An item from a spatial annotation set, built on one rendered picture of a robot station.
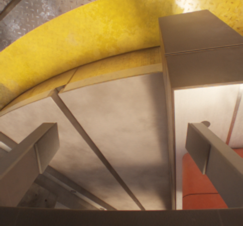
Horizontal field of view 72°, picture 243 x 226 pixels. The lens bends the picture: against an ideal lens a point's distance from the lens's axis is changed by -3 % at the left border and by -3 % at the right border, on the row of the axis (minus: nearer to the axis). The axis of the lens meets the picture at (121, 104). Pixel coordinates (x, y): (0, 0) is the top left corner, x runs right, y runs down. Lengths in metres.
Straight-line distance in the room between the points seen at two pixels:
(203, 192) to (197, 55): 0.20
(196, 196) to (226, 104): 0.13
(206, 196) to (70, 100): 0.65
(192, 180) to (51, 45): 0.95
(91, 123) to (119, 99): 0.21
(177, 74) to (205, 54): 0.07
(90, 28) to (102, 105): 0.40
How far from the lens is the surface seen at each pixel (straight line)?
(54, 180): 1.39
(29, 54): 1.16
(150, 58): 0.82
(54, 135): 0.16
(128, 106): 0.74
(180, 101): 0.24
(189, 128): 0.17
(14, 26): 1.14
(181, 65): 0.28
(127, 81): 0.66
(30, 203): 1.22
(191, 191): 0.28
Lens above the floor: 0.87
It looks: 50 degrees down
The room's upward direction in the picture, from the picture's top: 169 degrees counter-clockwise
